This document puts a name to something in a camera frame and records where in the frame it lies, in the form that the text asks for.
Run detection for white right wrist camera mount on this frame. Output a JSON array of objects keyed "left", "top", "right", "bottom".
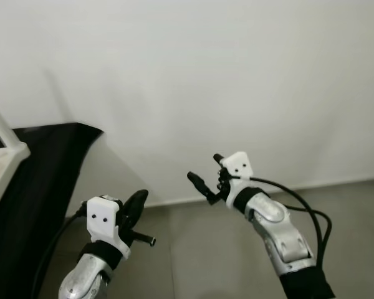
[{"left": 220, "top": 151, "right": 253, "bottom": 203}]

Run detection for white plastic children table top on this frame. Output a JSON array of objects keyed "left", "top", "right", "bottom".
[{"left": 0, "top": 142, "right": 32, "bottom": 222}]

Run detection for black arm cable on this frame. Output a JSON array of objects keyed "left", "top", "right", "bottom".
[
  {"left": 231, "top": 176, "right": 333, "bottom": 268},
  {"left": 30, "top": 209, "right": 88, "bottom": 299}
]

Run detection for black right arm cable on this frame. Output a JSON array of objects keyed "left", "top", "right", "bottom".
[{"left": 231, "top": 176, "right": 333, "bottom": 268}]

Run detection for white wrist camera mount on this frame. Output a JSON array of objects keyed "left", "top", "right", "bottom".
[
  {"left": 86, "top": 196, "right": 132, "bottom": 259},
  {"left": 220, "top": 151, "right": 253, "bottom": 203}
]

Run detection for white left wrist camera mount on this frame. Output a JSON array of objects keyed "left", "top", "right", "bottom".
[{"left": 86, "top": 196, "right": 132, "bottom": 259}]

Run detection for black tablecloth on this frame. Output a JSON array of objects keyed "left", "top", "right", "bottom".
[{"left": 0, "top": 123, "right": 105, "bottom": 299}]

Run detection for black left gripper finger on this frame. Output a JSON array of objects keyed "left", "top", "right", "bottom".
[
  {"left": 130, "top": 191, "right": 149, "bottom": 219},
  {"left": 122, "top": 191, "right": 144, "bottom": 219}
]

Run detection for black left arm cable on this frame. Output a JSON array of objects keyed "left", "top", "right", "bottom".
[{"left": 30, "top": 209, "right": 88, "bottom": 299}]

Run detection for white plastic table leg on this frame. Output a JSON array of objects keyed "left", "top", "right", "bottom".
[{"left": 0, "top": 93, "right": 18, "bottom": 150}]

